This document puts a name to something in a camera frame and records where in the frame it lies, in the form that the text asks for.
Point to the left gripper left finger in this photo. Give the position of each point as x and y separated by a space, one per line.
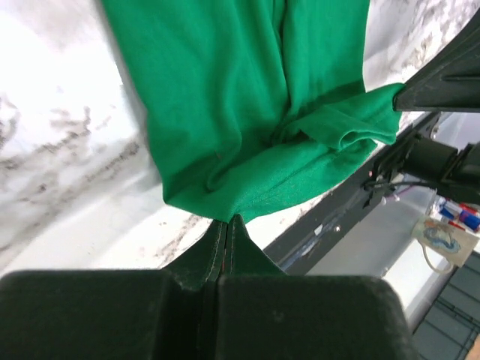
115 314

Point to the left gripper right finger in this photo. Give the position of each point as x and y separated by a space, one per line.
280 316

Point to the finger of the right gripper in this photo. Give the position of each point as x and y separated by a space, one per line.
450 81

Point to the green t shirt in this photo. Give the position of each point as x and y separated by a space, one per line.
252 106

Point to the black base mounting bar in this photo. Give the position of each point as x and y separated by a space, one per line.
299 248

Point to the red blue marker pens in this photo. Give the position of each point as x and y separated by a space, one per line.
459 213

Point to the white mug with drawing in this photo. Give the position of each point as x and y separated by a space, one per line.
453 244

